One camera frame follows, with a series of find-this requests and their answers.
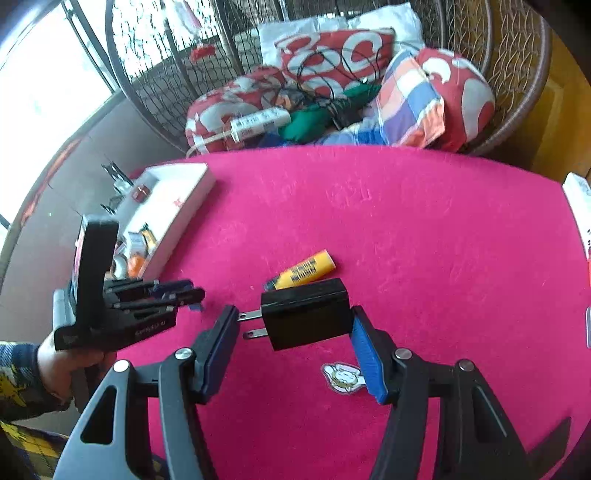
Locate checkered pastel cloth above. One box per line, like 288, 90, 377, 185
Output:
323, 50, 446, 148

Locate person's left hand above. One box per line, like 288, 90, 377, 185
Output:
37, 330, 116, 400

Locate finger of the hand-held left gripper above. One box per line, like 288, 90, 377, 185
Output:
113, 287, 206, 315
105, 279, 195, 296

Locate person's left forearm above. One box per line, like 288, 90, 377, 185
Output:
0, 342, 70, 421

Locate black framed window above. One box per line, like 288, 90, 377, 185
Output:
0, 0, 116, 227

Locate green cloth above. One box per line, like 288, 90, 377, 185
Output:
278, 84, 382, 141

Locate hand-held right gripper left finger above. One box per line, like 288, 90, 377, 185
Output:
53, 305, 241, 480

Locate white printed box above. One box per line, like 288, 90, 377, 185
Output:
561, 172, 591, 261

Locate yellow tube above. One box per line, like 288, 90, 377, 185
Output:
263, 249, 336, 291

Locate cartoon sticker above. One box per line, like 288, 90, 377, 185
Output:
321, 362, 370, 395

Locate brown wicker hanging chair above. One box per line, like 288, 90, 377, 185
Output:
105, 0, 552, 158

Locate pink table cloth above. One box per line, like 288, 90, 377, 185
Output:
9, 145, 591, 480

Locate person's plaid clothing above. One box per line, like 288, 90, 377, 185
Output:
0, 420, 167, 480

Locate white open box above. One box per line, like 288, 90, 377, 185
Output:
113, 162, 218, 282

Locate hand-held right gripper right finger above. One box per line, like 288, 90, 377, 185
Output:
351, 305, 532, 480

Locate white pillow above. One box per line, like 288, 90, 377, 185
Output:
257, 2, 424, 70

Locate black charger plug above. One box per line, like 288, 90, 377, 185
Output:
238, 277, 354, 352

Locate black cables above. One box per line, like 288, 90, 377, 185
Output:
286, 41, 402, 130

